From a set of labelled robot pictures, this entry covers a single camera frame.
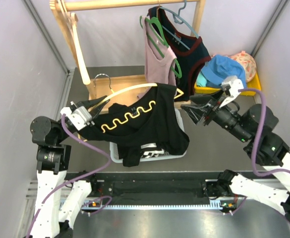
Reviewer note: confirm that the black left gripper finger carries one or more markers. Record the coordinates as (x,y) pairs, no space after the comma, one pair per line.
(99,107)
(87,104)

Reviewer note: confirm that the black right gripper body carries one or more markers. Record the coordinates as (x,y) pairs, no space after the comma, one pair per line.
(217,107)

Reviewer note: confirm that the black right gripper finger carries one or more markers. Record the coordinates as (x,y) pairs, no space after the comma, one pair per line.
(197,113)
(202,99)

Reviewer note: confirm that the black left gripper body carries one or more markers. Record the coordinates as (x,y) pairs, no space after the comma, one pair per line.
(92,121)

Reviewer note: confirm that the yellow metal-hook hanger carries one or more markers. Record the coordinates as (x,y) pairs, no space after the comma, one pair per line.
(139,116)

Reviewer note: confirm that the small black tank top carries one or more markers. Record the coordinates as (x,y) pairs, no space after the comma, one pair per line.
(131,155)

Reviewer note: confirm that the black white striped tank top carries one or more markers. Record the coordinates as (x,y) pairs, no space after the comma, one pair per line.
(152,150)

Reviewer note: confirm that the beige wooden hanger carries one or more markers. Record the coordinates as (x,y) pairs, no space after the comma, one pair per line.
(71,21)

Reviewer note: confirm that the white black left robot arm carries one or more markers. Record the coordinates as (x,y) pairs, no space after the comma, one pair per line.
(58,200)

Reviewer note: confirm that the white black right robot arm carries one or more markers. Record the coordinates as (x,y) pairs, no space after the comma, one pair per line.
(269,154)

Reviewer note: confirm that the green plastic hanger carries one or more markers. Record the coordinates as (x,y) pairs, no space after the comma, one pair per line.
(157,29)

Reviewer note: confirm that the pink tank top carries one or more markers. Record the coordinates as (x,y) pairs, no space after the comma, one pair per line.
(157,69)

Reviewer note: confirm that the blue plastic hanger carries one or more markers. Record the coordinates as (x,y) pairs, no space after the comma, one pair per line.
(178,20)

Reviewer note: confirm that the wooden clothes rack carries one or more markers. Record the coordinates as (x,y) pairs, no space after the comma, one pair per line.
(128,88)

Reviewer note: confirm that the blue bucket hat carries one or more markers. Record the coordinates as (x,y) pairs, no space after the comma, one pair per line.
(214,72)

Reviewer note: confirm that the navy maroon-trimmed jersey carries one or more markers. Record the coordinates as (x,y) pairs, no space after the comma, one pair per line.
(190,52)

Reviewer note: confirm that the yellow plastic bin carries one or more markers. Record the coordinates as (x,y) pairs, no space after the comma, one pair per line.
(254,83)

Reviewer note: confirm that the white plastic laundry basket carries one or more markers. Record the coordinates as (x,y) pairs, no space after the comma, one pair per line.
(114,150)

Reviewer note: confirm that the pink floral hat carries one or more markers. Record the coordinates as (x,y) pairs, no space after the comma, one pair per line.
(247,62)

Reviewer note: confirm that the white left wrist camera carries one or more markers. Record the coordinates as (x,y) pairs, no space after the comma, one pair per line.
(76,117)

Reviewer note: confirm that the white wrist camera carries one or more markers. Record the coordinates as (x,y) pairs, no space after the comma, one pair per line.
(231,86)
(76,117)

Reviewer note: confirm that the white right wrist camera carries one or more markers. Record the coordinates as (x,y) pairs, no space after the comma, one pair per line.
(231,86)

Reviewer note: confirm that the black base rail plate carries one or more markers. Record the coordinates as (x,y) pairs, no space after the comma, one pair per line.
(172,188)

